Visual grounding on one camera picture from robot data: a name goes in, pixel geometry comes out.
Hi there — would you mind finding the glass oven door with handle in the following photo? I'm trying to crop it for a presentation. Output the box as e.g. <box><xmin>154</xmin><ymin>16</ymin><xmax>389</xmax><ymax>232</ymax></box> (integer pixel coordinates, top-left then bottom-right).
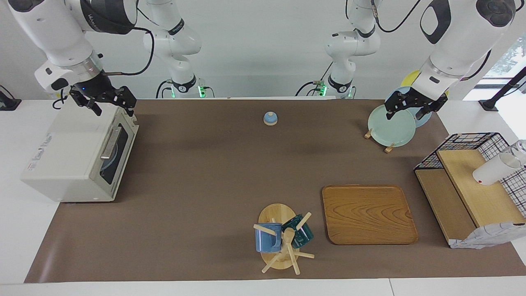
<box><xmin>99</xmin><ymin>108</ymin><xmax>139</xmax><ymax>199</ymax></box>

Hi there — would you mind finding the light blue serving plate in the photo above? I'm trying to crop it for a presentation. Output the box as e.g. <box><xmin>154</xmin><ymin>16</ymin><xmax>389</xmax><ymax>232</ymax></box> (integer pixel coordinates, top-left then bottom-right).
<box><xmin>101</xmin><ymin>142</ymin><xmax>120</xmax><ymax>175</ymax></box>

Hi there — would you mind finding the beige toaster oven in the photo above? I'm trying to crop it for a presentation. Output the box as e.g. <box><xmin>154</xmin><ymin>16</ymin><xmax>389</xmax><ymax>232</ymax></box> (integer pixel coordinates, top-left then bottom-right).
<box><xmin>21</xmin><ymin>103</ymin><xmax>139</xmax><ymax>203</ymax></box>

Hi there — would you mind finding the light blue plate in rack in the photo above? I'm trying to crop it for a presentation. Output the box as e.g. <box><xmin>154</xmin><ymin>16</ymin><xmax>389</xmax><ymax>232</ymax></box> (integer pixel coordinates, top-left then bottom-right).
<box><xmin>384</xmin><ymin>86</ymin><xmax>433</xmax><ymax>128</ymax></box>

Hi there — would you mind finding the pale green plate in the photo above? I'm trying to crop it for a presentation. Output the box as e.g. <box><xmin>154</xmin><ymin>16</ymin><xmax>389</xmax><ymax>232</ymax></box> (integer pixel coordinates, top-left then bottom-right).
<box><xmin>367</xmin><ymin>104</ymin><xmax>416</xmax><ymax>147</ymax></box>

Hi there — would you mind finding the yellow plate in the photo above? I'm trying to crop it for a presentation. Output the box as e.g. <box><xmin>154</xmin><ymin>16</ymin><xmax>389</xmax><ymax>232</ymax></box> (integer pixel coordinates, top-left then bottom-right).
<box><xmin>401</xmin><ymin>70</ymin><xmax>450</xmax><ymax>97</ymax></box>

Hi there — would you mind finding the wooden plate rack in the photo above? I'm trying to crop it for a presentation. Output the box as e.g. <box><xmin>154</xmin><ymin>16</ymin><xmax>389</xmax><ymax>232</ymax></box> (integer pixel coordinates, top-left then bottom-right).
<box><xmin>364</xmin><ymin>128</ymin><xmax>396</xmax><ymax>153</ymax></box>

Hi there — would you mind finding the white cup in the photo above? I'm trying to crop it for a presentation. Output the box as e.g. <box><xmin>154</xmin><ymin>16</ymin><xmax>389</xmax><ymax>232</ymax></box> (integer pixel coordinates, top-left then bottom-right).
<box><xmin>473</xmin><ymin>153</ymin><xmax>522</xmax><ymax>186</ymax></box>

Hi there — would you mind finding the wooden shelf insert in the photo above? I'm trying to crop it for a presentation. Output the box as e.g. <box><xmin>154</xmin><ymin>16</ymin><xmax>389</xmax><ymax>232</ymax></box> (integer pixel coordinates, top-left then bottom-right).
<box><xmin>415</xmin><ymin>149</ymin><xmax>526</xmax><ymax>243</ymax></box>

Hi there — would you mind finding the wooden serving tray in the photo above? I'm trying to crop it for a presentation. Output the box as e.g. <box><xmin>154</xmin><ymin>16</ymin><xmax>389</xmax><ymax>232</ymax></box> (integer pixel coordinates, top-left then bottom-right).
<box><xmin>322</xmin><ymin>185</ymin><xmax>419</xmax><ymax>245</ymax></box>

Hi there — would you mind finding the clear glass cup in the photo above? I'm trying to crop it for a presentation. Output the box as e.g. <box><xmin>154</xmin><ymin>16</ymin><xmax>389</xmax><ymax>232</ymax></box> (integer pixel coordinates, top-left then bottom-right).
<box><xmin>503</xmin><ymin>140</ymin><xmax>526</xmax><ymax>167</ymax></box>

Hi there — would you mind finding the brown table mat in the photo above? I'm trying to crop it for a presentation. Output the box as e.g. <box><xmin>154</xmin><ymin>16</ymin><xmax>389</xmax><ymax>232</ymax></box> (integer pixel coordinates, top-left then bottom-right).
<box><xmin>25</xmin><ymin>99</ymin><xmax>526</xmax><ymax>283</ymax></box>

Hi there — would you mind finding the white patterned cloth liner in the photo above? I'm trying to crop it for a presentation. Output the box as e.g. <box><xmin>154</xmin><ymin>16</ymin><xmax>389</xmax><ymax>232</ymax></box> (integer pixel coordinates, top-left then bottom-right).
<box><xmin>449</xmin><ymin>222</ymin><xmax>526</xmax><ymax>249</ymax></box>

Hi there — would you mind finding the dark green mug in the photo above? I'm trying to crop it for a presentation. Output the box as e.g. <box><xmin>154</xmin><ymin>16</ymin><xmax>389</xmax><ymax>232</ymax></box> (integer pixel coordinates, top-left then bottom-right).
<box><xmin>282</xmin><ymin>214</ymin><xmax>314</xmax><ymax>249</ymax></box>

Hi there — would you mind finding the wooden mug tree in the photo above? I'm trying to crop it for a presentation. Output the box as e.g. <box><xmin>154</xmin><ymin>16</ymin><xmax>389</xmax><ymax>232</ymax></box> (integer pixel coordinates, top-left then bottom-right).
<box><xmin>253</xmin><ymin>203</ymin><xmax>315</xmax><ymax>275</ymax></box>

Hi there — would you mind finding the blue mug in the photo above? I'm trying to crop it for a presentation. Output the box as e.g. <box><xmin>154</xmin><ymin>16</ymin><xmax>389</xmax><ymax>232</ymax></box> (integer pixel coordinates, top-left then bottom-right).
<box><xmin>255</xmin><ymin>223</ymin><xmax>283</xmax><ymax>253</ymax></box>

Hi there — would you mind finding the black power cord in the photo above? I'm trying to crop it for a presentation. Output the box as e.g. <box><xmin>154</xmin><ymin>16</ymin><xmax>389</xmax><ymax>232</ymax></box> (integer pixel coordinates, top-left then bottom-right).
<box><xmin>52</xmin><ymin>88</ymin><xmax>69</xmax><ymax>109</ymax></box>

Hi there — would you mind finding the wooden shelf with wire basket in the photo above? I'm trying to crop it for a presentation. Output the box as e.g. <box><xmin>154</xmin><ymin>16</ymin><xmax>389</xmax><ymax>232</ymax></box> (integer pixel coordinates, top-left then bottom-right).
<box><xmin>414</xmin><ymin>132</ymin><xmax>526</xmax><ymax>218</ymax></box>

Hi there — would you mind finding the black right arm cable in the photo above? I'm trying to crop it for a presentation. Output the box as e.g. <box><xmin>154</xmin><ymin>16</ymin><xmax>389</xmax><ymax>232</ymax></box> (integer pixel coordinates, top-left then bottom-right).
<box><xmin>101</xmin><ymin>6</ymin><xmax>156</xmax><ymax>76</ymax></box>

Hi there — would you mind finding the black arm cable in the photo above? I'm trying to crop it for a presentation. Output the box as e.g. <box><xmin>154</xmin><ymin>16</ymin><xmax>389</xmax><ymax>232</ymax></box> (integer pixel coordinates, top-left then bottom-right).
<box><xmin>370</xmin><ymin>0</ymin><xmax>424</xmax><ymax>33</ymax></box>
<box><xmin>101</xmin><ymin>6</ymin><xmax>156</xmax><ymax>76</ymax></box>

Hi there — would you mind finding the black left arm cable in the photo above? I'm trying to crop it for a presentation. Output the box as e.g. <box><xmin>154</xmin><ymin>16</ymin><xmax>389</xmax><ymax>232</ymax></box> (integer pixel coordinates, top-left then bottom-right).
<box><xmin>370</xmin><ymin>0</ymin><xmax>424</xmax><ymax>33</ymax></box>

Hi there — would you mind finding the black camera stand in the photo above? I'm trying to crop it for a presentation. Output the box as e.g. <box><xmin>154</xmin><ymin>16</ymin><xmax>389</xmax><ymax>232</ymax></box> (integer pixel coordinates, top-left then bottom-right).
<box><xmin>479</xmin><ymin>66</ymin><xmax>526</xmax><ymax>111</ymax></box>

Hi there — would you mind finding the black clamp mount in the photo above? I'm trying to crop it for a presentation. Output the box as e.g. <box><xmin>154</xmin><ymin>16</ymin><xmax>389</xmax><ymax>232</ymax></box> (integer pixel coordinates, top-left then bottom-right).
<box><xmin>0</xmin><ymin>84</ymin><xmax>22</xmax><ymax>111</ymax></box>

